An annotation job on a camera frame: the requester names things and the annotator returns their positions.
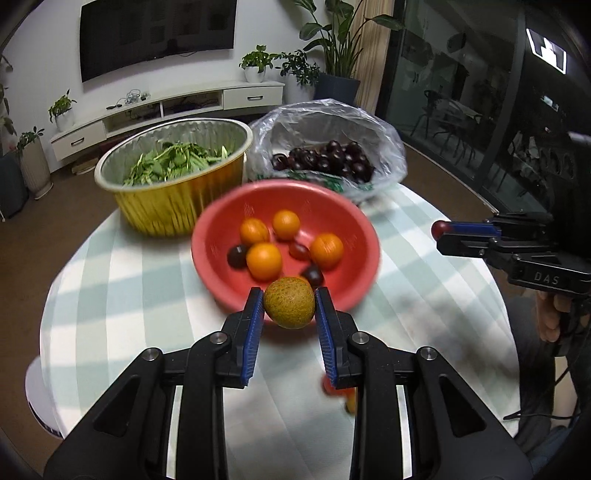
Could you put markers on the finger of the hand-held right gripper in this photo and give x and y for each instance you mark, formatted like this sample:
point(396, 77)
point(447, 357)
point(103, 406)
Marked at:
point(461, 244)
point(471, 227)

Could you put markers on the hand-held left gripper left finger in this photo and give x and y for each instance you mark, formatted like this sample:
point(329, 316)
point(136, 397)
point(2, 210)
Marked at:
point(256, 332)

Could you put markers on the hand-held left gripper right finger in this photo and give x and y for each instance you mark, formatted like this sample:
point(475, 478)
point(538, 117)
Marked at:
point(323, 337)

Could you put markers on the small red plum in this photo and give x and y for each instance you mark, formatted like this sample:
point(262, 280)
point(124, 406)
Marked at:
point(439, 228)

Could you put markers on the yellow-green round pear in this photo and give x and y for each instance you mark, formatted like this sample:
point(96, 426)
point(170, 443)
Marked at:
point(289, 302)

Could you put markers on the dark purple plum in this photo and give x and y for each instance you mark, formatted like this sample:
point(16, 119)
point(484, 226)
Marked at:
point(237, 256)
point(314, 276)

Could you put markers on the red plastic bowl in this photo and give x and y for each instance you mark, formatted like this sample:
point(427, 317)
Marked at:
point(214, 254)

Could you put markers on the dark red oval plum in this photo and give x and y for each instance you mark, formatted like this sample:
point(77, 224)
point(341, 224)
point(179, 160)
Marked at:
point(299, 250)

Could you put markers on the person's right hand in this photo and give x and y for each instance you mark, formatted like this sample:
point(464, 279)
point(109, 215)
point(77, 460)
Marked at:
point(549, 318)

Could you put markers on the glass sliding door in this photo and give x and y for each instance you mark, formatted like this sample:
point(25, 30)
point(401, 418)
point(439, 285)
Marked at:
point(438, 115)

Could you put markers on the gold foil pan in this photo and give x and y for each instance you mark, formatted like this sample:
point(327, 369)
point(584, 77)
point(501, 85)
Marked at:
point(157, 207)

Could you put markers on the pile of dark cherries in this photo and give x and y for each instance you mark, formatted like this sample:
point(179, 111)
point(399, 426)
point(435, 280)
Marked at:
point(323, 161)

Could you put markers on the clear plastic bag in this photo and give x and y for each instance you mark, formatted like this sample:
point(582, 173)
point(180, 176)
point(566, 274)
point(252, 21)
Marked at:
point(323, 120)

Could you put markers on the beige curtain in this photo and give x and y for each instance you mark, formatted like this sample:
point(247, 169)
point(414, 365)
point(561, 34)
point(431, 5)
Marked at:
point(368, 76)

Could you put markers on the leafy green vegetables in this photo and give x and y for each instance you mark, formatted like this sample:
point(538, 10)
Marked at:
point(175, 159)

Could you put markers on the tall plant in blue pot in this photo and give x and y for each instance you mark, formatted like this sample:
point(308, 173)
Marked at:
point(339, 87)

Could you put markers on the bushy green potted plant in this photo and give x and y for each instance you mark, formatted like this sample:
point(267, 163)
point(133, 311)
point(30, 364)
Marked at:
point(298, 69)

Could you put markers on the white television cabinet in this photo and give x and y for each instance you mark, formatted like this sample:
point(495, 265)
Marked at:
point(83, 136)

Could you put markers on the potted plant in white pot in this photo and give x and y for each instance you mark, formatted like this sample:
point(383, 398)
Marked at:
point(255, 62)

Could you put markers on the plant in tall white pot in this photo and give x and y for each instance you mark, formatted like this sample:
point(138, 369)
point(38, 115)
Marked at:
point(37, 170)

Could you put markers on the plant in dark pot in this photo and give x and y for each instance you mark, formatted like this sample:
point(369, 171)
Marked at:
point(11, 189)

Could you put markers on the small plant in white pot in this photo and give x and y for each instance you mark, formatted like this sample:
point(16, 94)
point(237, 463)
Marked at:
point(64, 121)

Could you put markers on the black wall television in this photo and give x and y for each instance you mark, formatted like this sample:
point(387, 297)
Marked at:
point(157, 37)

